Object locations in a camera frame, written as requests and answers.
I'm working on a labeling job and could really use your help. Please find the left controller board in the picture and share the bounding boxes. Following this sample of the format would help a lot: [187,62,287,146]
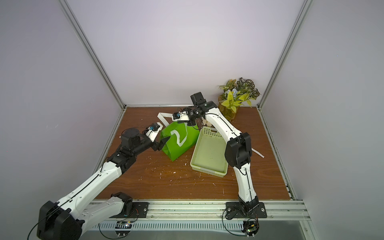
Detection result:
[115,221,133,239]

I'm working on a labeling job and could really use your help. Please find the potted artificial plant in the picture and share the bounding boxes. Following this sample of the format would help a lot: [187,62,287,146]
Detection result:
[218,78,260,122]

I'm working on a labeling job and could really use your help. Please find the green insulated delivery bag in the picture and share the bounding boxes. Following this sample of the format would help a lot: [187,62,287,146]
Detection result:
[158,113,200,162]

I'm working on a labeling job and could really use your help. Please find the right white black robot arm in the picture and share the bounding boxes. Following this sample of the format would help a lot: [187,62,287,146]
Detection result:
[179,101,259,213]

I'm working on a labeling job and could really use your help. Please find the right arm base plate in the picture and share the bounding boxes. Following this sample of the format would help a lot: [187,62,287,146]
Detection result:
[225,202,268,220]

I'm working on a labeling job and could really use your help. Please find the right controller board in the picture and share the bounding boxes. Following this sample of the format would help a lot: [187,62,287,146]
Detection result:
[242,218,260,238]

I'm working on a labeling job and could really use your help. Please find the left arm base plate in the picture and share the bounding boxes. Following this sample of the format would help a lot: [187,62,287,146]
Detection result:
[111,202,149,219]

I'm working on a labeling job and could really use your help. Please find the beige rubber glove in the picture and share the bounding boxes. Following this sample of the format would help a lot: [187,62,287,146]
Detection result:
[203,119,212,127]

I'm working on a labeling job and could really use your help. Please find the light green plastic basket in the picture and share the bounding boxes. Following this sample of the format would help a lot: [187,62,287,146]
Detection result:
[190,127,228,178]

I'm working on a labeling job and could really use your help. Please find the aluminium front rail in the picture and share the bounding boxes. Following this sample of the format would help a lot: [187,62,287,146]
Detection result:
[86,199,311,222]

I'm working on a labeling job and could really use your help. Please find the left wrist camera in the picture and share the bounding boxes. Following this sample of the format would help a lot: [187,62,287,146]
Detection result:
[120,122,163,149]

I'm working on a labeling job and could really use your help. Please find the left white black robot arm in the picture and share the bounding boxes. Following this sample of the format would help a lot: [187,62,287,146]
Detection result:
[37,134,169,240]

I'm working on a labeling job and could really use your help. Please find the controller board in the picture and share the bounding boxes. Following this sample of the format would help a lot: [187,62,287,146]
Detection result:
[242,218,260,238]
[115,221,133,239]

